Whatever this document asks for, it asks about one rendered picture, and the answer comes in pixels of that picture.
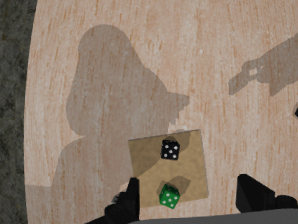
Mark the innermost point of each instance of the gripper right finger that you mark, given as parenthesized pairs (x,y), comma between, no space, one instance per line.
(252,195)

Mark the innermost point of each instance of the tan square mat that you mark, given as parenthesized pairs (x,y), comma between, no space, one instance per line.
(187,174)

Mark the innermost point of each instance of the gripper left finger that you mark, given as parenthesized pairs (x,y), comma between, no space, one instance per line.
(126,213)

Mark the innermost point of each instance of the green die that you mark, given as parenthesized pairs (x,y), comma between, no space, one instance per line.
(169,196)

